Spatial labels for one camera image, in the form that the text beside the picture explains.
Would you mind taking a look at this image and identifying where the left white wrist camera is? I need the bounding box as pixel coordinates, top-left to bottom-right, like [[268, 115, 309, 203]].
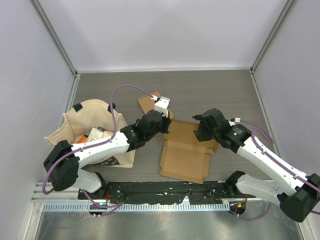
[[151, 95, 170, 118]]

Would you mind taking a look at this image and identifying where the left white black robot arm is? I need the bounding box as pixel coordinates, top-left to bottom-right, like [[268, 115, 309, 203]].
[[42, 110, 171, 200]]

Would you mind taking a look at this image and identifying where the white slotted cable duct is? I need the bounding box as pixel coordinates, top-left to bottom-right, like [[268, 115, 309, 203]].
[[42, 201, 230, 213]]

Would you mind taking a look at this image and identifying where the aluminium front rail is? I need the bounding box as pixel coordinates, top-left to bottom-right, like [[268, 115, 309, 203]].
[[33, 175, 286, 205]]

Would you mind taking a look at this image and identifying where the beige canvas tote bag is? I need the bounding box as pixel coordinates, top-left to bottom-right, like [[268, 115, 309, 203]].
[[44, 99, 136, 168]]

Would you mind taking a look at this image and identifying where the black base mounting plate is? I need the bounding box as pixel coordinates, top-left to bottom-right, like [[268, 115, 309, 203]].
[[77, 180, 257, 205]]

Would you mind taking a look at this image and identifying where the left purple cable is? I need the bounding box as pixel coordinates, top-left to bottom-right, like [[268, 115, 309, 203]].
[[42, 84, 157, 217]]

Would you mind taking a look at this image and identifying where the orange item in bag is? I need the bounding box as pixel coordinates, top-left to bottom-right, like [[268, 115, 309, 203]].
[[76, 134, 88, 144]]

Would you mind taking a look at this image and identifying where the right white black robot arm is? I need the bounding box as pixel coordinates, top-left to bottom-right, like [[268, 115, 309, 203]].
[[193, 108, 320, 223]]

